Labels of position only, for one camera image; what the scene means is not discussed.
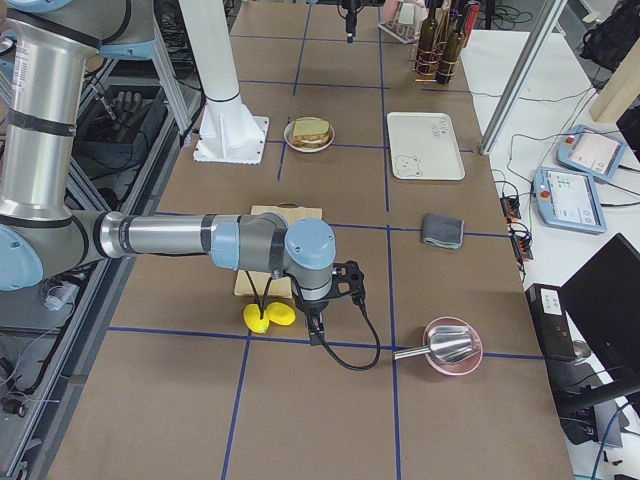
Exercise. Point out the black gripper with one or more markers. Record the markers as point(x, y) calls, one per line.
point(349, 13)
point(311, 306)

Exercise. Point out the white round plate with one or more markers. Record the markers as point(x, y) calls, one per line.
point(287, 137)

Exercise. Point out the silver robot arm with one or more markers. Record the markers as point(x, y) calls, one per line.
point(41, 237)

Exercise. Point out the cream bear serving tray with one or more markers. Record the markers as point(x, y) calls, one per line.
point(423, 146)

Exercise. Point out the yellow lemon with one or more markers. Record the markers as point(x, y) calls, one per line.
point(255, 319)
point(280, 314)

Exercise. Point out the wooden cutting board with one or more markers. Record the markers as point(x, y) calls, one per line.
point(280, 288)

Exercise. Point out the dark wine bottle left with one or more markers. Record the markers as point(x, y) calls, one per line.
point(432, 30)

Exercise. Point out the dark wine bottle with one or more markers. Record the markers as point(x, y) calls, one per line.
point(453, 46)
point(432, 30)

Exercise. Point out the dark wine bottle right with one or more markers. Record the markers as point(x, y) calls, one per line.
point(453, 46)

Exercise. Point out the metal scoop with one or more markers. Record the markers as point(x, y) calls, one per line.
point(447, 345)

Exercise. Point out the pink bowl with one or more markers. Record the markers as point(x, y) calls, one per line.
point(464, 367)

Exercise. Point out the grey folded cloth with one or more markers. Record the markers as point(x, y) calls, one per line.
point(442, 231)

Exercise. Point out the black computer box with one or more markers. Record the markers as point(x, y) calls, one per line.
point(550, 322)

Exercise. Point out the blue teach pendant far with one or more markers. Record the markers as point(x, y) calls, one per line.
point(591, 151)

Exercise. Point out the blue teach pendant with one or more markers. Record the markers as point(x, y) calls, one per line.
point(568, 200)
point(591, 151)

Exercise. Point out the blue teach pendant near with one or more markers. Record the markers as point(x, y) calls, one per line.
point(568, 200)

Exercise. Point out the black monitor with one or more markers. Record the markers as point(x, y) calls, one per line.
point(602, 300)

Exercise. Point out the copper wire bottle rack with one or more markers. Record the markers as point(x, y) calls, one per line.
point(436, 52)

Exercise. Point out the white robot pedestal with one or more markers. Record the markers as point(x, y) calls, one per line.
point(228, 132)

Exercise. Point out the aluminium frame post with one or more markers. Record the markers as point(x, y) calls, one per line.
point(533, 46)

